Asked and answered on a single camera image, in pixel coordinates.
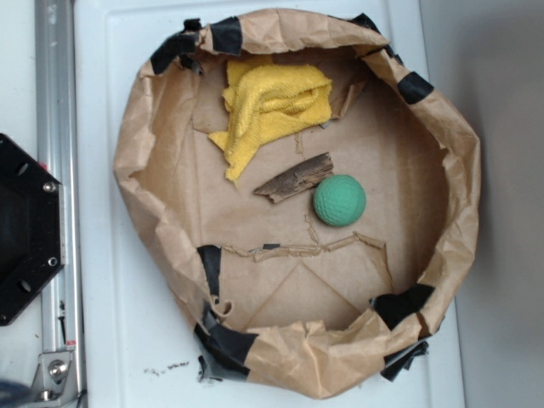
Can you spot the metal corner bracket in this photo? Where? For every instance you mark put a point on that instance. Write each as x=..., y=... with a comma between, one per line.
x=57, y=381

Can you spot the brown paper bag tray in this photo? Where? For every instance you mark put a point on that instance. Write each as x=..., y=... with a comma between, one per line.
x=273, y=294

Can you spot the aluminium extrusion rail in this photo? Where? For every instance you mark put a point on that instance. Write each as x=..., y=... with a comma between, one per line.
x=62, y=316

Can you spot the yellow terry cloth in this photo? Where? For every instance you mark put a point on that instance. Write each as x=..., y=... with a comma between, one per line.
x=266, y=102

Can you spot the white plastic board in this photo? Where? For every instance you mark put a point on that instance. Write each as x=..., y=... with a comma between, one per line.
x=140, y=351

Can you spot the green dimpled foam ball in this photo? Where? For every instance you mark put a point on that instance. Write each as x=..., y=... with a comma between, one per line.
x=339, y=201

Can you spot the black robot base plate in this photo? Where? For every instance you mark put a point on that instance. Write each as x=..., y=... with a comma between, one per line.
x=31, y=253

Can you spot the brown wood bark piece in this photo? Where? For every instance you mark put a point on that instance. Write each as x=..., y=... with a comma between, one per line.
x=295, y=180

